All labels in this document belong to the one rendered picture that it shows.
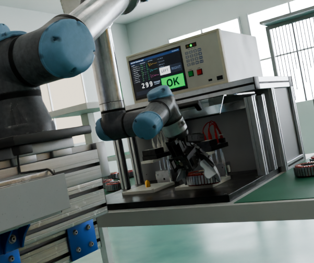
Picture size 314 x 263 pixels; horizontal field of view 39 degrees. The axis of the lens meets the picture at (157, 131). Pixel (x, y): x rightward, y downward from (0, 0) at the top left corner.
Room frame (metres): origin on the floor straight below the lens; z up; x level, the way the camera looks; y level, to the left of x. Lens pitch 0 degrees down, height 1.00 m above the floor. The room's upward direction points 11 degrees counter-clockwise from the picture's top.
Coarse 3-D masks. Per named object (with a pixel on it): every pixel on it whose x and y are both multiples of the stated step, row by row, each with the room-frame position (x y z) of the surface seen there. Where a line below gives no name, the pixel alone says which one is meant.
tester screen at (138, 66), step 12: (144, 60) 1.83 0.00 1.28; (156, 60) 1.80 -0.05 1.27; (168, 60) 1.77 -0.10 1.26; (180, 60) 1.74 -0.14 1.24; (132, 72) 1.87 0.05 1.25; (144, 72) 1.83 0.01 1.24; (156, 72) 1.80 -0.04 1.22; (180, 72) 1.74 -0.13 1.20; (156, 84) 1.81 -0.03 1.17; (144, 96) 1.85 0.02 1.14
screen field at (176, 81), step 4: (172, 76) 1.76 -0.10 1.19; (176, 76) 1.75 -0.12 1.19; (180, 76) 1.74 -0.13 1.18; (164, 80) 1.79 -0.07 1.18; (168, 80) 1.78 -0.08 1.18; (172, 80) 1.77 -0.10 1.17; (176, 80) 1.76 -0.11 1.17; (180, 80) 1.75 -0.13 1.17; (184, 80) 1.74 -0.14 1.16; (164, 84) 1.79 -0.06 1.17; (168, 84) 1.78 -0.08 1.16; (172, 84) 1.77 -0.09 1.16; (176, 84) 1.76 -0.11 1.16; (180, 84) 1.75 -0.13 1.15; (184, 84) 1.74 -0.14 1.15; (172, 88) 1.77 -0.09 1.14
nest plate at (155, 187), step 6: (138, 186) 1.79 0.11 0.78; (144, 186) 1.76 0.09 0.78; (156, 186) 1.69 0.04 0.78; (162, 186) 1.67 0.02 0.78; (168, 186) 1.71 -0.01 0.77; (126, 192) 1.69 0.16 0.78; (132, 192) 1.67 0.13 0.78; (138, 192) 1.66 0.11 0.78; (144, 192) 1.64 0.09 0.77; (150, 192) 1.63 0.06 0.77
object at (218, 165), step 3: (222, 162) 1.69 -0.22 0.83; (225, 162) 1.69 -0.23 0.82; (228, 162) 1.70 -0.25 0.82; (216, 165) 1.69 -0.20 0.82; (219, 165) 1.68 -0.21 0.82; (222, 165) 1.67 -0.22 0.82; (216, 168) 1.69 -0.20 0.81; (219, 168) 1.68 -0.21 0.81; (222, 168) 1.68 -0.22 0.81; (219, 171) 1.68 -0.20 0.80; (222, 171) 1.68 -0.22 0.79; (231, 171) 1.71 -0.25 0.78; (222, 174) 1.68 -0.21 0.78; (228, 174) 1.69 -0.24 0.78; (231, 174) 1.70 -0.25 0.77
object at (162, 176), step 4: (172, 168) 1.85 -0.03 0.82; (156, 172) 1.84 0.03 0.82; (160, 172) 1.83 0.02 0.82; (164, 172) 1.82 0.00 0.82; (172, 172) 1.81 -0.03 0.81; (176, 172) 1.84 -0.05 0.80; (156, 176) 1.84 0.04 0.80; (160, 176) 1.83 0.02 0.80; (164, 176) 1.82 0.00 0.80; (168, 176) 1.81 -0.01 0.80; (172, 176) 1.81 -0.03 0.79; (176, 176) 1.83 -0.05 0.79; (160, 180) 1.84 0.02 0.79; (164, 180) 1.82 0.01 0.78; (168, 180) 1.81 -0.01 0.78; (172, 180) 1.80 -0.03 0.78
